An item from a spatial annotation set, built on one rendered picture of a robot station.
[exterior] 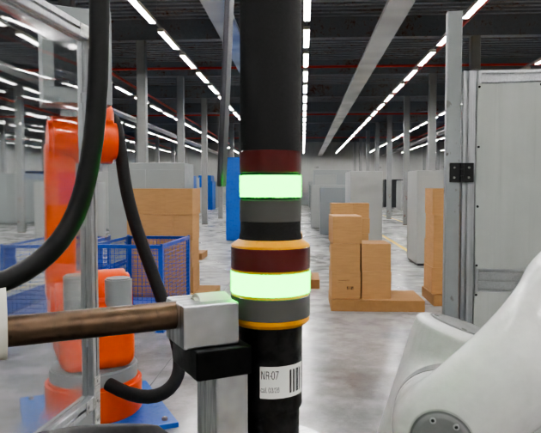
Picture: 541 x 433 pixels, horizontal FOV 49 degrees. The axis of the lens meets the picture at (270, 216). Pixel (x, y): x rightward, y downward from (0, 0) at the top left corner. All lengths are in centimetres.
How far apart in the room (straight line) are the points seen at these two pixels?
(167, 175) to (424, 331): 1038
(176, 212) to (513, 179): 649
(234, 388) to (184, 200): 791
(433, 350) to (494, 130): 167
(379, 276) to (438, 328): 736
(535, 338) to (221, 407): 26
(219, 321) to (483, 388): 24
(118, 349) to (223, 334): 391
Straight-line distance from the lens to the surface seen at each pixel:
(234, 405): 32
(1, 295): 29
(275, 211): 31
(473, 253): 217
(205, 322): 30
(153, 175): 1092
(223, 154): 32
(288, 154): 31
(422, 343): 55
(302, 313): 32
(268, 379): 32
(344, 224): 779
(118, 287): 409
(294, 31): 32
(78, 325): 29
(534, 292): 52
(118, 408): 427
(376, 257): 787
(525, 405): 49
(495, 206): 216
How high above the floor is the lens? 160
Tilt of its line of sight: 3 degrees down
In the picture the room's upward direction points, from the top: straight up
